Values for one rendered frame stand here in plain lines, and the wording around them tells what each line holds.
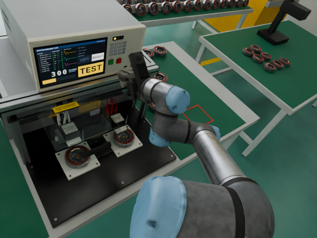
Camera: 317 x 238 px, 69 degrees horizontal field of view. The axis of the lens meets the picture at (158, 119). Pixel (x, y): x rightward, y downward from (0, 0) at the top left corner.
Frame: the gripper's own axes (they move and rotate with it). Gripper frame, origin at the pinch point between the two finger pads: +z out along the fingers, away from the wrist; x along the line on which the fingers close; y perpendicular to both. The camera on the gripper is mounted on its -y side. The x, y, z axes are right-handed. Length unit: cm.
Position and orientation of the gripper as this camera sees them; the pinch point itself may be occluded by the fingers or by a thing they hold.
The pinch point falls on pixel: (120, 71)
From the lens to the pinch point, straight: 94.2
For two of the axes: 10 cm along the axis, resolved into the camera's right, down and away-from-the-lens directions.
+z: -6.3, -3.5, 7.0
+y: 0.4, 8.8, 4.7
